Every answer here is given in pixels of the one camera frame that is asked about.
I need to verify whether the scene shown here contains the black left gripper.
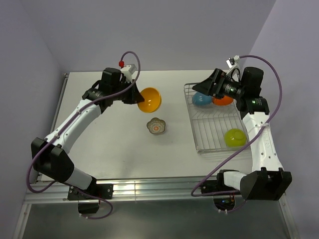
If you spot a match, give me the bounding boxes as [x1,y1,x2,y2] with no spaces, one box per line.
[112,79,145,105]

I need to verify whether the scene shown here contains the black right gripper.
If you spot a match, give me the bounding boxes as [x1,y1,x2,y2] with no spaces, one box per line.
[192,68,245,100]

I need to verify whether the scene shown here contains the blue ceramic bowl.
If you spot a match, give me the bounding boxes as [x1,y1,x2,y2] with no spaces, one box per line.
[192,92,212,107]

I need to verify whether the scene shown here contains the yellow orange bowl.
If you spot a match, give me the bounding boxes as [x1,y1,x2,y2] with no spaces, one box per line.
[138,87,161,113]

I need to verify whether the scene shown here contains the white bowl orange outside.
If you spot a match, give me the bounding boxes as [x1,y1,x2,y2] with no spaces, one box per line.
[212,96,234,106]

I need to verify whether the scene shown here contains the lime green bowl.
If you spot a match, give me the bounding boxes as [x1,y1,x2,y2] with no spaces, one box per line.
[224,128,246,147]

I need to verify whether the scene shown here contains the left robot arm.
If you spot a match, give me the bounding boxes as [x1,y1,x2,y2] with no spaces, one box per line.
[31,64,144,199]

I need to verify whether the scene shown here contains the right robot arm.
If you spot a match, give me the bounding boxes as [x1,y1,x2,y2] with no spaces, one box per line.
[193,67,292,201]

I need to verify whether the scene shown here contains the patterned flower-shaped bowl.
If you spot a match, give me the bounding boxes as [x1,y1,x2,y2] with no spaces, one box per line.
[147,118,166,135]

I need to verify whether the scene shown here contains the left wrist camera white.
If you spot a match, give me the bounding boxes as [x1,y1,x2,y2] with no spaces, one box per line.
[121,64,137,83]

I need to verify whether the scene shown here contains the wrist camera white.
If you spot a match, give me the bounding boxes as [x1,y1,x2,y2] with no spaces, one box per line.
[121,64,137,83]
[226,55,240,76]

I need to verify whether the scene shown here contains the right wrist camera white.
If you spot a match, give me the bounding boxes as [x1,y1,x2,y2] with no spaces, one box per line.
[226,55,240,76]

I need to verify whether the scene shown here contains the steel wire dish rack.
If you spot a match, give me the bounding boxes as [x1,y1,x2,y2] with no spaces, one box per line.
[184,83,248,153]

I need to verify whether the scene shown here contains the aluminium table edge rail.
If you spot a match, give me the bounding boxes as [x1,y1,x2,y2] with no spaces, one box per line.
[23,174,286,205]

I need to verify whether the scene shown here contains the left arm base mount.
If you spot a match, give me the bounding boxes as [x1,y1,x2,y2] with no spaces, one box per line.
[67,184,114,220]

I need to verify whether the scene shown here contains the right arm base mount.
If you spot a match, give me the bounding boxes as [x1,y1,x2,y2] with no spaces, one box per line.
[200,179,242,214]

